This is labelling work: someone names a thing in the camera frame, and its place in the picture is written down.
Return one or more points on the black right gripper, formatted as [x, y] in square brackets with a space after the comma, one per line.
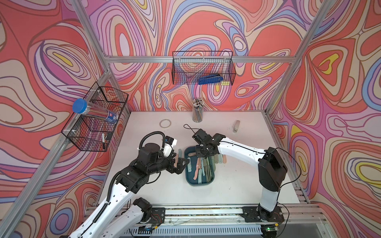
[198, 153]

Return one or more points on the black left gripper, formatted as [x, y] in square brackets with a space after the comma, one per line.
[179, 169]

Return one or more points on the olive green folding knife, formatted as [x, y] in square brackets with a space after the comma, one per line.
[216, 159]

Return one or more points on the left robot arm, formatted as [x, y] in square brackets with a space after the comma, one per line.
[125, 184]

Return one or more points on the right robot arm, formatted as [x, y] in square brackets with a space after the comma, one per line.
[270, 165]

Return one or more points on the pink ceramic fruit knife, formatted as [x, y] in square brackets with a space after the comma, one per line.
[198, 162]

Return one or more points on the teal plastic storage box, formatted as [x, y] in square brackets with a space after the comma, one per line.
[199, 171]

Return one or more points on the pencil holder cup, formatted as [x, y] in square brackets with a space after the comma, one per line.
[197, 110]

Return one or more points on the masking tape roll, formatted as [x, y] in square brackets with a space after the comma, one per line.
[165, 123]

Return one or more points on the blue tool in basket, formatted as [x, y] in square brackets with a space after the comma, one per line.
[210, 79]

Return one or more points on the clear bottle blue cap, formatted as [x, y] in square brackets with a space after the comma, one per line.
[81, 106]

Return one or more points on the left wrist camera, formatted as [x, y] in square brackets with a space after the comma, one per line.
[170, 142]

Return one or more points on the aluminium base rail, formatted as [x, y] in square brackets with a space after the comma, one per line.
[237, 214]

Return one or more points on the black wire basket back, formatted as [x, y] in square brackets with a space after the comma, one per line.
[189, 66]

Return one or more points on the black wire basket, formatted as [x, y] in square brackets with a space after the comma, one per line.
[94, 118]
[189, 66]

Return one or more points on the black wire basket left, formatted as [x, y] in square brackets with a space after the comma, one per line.
[94, 118]

